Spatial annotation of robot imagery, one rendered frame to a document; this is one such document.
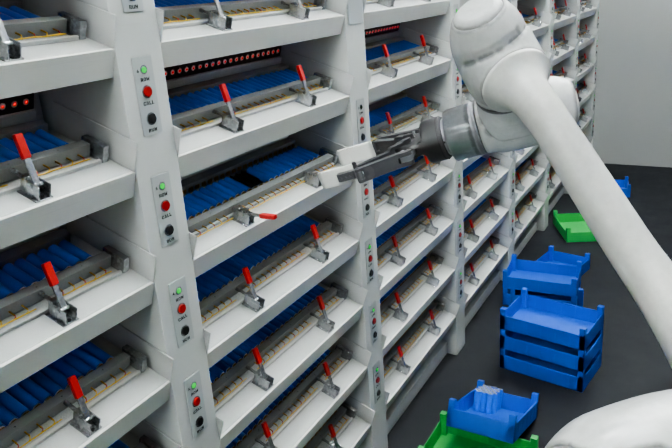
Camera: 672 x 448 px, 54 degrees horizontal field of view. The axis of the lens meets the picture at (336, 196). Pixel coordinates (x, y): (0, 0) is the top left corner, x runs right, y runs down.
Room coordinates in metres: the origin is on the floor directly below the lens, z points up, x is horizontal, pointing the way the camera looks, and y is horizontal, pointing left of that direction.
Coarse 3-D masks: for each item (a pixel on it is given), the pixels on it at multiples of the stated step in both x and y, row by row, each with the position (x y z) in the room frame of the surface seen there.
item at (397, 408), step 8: (440, 344) 2.20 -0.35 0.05; (432, 352) 2.15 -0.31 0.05; (440, 352) 2.16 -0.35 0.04; (432, 360) 2.09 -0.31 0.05; (440, 360) 2.16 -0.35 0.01; (424, 368) 2.05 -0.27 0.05; (432, 368) 2.09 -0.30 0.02; (416, 376) 2.00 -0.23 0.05; (424, 376) 2.03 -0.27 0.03; (408, 384) 1.95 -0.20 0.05; (416, 384) 1.97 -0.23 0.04; (408, 392) 1.91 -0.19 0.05; (416, 392) 1.96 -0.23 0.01; (400, 400) 1.87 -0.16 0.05; (408, 400) 1.91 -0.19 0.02; (392, 408) 1.83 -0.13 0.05; (400, 408) 1.85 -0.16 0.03; (392, 416) 1.80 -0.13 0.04; (400, 416) 1.85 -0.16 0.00; (392, 424) 1.80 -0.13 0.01
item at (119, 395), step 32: (96, 352) 1.01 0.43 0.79; (128, 352) 1.02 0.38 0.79; (160, 352) 1.00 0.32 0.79; (32, 384) 0.92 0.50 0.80; (64, 384) 0.93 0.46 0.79; (96, 384) 0.95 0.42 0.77; (128, 384) 0.97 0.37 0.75; (160, 384) 0.99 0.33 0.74; (0, 416) 0.85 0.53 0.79; (32, 416) 0.85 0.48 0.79; (64, 416) 0.89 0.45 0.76; (96, 416) 0.87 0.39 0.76; (128, 416) 0.91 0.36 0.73
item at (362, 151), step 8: (360, 144) 1.19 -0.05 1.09; (368, 144) 1.18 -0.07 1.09; (336, 152) 1.20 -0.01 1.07; (344, 152) 1.20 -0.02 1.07; (352, 152) 1.19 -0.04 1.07; (360, 152) 1.19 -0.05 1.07; (368, 152) 1.18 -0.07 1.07; (344, 160) 1.20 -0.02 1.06; (352, 160) 1.19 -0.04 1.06; (360, 160) 1.19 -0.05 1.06
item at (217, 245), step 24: (312, 144) 1.66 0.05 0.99; (336, 144) 1.62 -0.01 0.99; (288, 192) 1.41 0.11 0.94; (312, 192) 1.43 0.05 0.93; (336, 192) 1.54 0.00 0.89; (288, 216) 1.35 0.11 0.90; (192, 240) 1.08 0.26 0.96; (216, 240) 1.16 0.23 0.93; (240, 240) 1.20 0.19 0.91; (216, 264) 1.15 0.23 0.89
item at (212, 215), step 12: (324, 156) 1.58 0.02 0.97; (300, 168) 1.49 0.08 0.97; (312, 168) 1.52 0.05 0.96; (276, 180) 1.40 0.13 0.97; (288, 180) 1.43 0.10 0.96; (300, 180) 1.45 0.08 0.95; (252, 192) 1.32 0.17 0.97; (264, 192) 1.35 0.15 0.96; (228, 204) 1.25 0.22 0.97; (240, 204) 1.28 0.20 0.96; (252, 204) 1.30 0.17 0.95; (204, 216) 1.19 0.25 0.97; (216, 216) 1.21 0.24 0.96; (192, 228) 1.15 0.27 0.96
